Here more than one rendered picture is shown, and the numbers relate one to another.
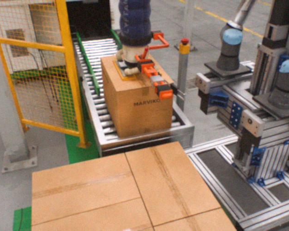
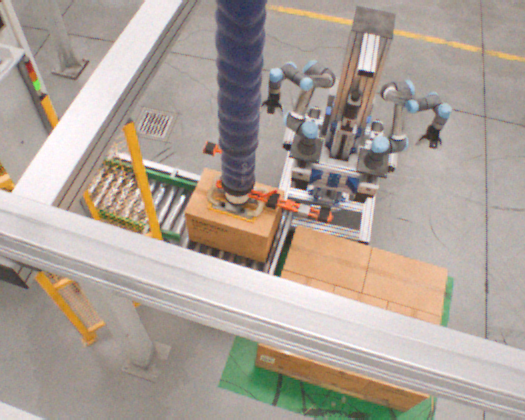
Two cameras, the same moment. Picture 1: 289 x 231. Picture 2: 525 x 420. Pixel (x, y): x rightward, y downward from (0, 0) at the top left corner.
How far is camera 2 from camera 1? 2.79 m
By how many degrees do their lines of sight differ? 46
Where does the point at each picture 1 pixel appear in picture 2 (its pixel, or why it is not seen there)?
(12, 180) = (175, 376)
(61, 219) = not seen: hidden behind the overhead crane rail
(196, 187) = (349, 248)
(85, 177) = not seen: hidden behind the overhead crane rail
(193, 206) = (362, 261)
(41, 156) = (157, 337)
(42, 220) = not seen: hidden behind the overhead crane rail
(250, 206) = (353, 223)
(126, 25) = (244, 183)
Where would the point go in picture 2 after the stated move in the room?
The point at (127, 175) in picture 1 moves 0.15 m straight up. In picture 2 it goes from (309, 282) to (312, 273)
